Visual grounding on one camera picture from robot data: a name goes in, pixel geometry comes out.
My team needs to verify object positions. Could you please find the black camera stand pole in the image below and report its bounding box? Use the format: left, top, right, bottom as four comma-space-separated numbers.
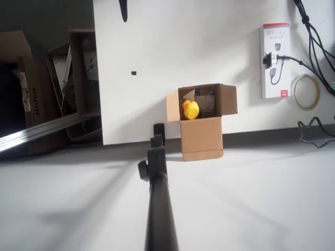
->
138, 123, 180, 251

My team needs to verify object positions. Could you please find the small black white adapter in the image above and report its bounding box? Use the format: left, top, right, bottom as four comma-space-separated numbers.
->
262, 51, 278, 69

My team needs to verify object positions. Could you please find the open carton with metal parts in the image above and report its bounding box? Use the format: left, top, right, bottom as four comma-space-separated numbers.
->
46, 28, 102, 142

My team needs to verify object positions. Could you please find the silver aluminium rail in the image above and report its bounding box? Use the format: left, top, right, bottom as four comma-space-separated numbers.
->
0, 112, 102, 155

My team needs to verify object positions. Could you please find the black adapter cable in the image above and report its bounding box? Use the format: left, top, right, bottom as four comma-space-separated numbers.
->
276, 54, 335, 95

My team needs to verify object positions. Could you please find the wavy black cable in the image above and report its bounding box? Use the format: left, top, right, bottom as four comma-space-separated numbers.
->
297, 117, 335, 149

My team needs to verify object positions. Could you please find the white triangular paper piece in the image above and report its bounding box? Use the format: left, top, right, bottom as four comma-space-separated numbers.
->
183, 88, 196, 101

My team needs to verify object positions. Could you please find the perforated metal plate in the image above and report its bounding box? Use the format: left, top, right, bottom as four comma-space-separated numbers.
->
52, 48, 73, 89

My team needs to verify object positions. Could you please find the grey cardboard piece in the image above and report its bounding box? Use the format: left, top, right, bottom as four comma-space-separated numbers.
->
196, 94, 216, 116

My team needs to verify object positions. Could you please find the large brown Midea carton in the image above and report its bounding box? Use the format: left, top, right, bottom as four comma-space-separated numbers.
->
0, 30, 71, 155

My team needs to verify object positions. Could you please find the small open cardboard box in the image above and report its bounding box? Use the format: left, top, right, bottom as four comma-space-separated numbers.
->
165, 83, 238, 161

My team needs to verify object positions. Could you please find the white label sticker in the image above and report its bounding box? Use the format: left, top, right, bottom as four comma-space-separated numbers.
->
12, 69, 32, 112

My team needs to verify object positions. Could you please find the yellow rubber duck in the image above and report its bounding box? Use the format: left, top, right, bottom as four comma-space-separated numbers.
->
182, 99, 200, 120

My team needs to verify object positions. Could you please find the clear tape roll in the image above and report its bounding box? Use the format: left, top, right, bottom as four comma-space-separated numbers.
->
291, 74, 321, 111

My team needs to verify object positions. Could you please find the white product packaging box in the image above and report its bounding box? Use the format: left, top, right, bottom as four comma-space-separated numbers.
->
260, 22, 293, 99

